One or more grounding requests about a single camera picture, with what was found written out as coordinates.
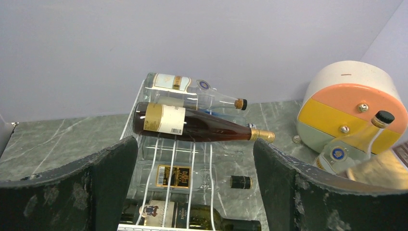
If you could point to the dark green bottle black neck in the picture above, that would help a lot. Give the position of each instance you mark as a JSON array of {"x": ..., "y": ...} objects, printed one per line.
[{"x": 181, "y": 215}]

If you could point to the blue clear bottle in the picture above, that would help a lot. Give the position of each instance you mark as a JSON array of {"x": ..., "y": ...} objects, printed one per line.
[{"x": 237, "y": 119}]

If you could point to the cream orange yellow cylinder box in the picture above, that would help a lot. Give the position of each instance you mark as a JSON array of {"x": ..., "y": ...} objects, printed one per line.
[{"x": 342, "y": 98}]

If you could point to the brown bottle gold foil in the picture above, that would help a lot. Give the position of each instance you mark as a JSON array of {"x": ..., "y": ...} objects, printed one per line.
[{"x": 184, "y": 124}]

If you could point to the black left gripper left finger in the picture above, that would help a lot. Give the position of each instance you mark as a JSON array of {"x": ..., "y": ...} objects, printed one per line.
[{"x": 85, "y": 195}]

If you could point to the green bottle silver foil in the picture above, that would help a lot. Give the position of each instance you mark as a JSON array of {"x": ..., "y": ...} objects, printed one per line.
[{"x": 388, "y": 170}]

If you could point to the white wire wine rack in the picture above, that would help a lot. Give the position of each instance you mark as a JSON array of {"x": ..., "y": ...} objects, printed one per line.
[{"x": 197, "y": 161}]

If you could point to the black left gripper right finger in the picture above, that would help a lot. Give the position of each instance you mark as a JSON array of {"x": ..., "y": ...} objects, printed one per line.
[{"x": 300, "y": 197}]

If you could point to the clear bottle on rack top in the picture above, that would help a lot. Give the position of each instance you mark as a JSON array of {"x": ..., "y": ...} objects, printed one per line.
[{"x": 187, "y": 92}]

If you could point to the clear bottle white gold label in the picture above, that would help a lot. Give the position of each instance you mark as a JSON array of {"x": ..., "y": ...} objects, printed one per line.
[{"x": 350, "y": 150}]

